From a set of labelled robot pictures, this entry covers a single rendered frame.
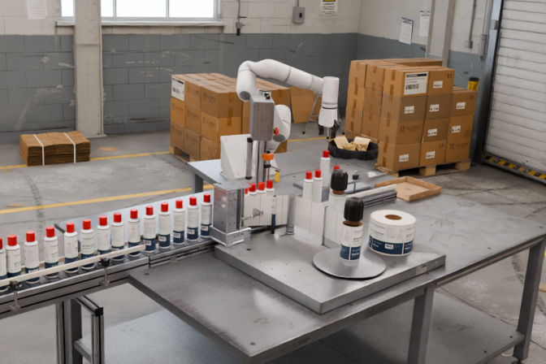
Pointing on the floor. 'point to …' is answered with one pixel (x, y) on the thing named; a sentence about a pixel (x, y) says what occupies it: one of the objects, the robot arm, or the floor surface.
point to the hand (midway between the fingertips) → (327, 135)
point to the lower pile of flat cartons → (54, 148)
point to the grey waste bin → (354, 162)
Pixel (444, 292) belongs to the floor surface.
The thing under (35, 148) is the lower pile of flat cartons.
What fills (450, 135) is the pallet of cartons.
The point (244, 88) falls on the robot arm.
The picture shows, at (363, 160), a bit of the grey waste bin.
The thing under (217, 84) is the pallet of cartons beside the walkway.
